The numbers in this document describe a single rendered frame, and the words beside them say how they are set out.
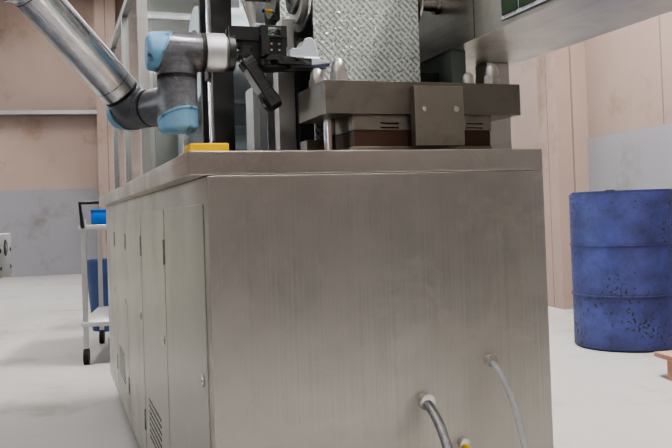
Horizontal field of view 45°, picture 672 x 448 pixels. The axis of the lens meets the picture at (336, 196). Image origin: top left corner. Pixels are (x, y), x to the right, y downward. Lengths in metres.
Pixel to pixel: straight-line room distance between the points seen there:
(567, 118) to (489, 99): 4.88
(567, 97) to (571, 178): 0.62
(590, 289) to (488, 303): 3.14
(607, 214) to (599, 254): 0.22
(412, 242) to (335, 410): 0.31
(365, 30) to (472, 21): 0.22
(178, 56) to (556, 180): 5.08
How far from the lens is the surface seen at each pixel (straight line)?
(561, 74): 6.47
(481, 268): 1.47
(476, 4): 1.70
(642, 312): 4.57
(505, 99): 1.59
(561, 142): 6.40
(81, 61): 1.59
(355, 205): 1.37
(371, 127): 1.46
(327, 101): 1.43
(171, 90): 1.54
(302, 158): 1.34
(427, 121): 1.48
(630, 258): 4.54
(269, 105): 1.58
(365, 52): 1.69
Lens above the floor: 0.79
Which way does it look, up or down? 1 degrees up
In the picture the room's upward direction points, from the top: 2 degrees counter-clockwise
